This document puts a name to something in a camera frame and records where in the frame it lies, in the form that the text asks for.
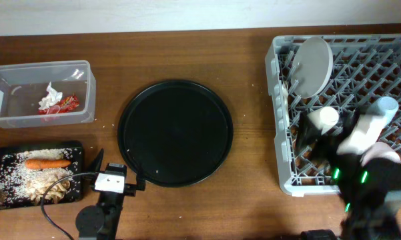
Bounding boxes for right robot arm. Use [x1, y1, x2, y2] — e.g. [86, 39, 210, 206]
[295, 107, 401, 239]

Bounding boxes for white cup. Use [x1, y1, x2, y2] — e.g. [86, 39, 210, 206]
[307, 107, 340, 135]

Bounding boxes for white bowl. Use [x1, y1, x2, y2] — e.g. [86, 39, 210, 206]
[360, 142, 401, 167]

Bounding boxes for light blue cup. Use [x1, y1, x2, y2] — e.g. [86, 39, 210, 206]
[366, 96, 399, 125]

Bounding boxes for grey dishwasher rack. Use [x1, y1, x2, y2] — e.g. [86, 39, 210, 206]
[265, 34, 401, 197]

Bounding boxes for white plastic fork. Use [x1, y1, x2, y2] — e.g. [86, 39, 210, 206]
[282, 81, 290, 127]

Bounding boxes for pale grey plate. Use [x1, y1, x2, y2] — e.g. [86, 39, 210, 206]
[290, 37, 334, 99]

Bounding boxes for black rectangular tray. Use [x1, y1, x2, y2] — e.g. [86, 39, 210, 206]
[0, 141, 84, 210]

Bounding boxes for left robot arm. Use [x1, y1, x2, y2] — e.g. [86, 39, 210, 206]
[75, 149, 145, 240]

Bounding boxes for nut shell pieces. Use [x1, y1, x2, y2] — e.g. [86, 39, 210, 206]
[25, 178, 71, 206]

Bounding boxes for round black tray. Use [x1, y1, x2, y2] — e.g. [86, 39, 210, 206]
[117, 79, 234, 187]

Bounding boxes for orange carrot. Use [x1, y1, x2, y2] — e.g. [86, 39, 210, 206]
[25, 159, 71, 170]

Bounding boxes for red snack wrapper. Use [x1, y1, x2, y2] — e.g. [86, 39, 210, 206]
[37, 95, 79, 115]

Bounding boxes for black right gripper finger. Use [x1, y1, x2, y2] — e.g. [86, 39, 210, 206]
[343, 108, 362, 137]
[295, 113, 320, 152]

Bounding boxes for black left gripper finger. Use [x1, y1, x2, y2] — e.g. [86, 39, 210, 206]
[87, 149, 104, 173]
[136, 167, 146, 191]

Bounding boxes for white tissue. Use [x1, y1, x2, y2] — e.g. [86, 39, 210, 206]
[39, 83, 63, 110]

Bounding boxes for rice leftovers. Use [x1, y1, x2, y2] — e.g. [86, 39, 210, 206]
[0, 148, 81, 204]

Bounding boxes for clear plastic bin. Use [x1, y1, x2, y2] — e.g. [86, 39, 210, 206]
[0, 60, 96, 129]

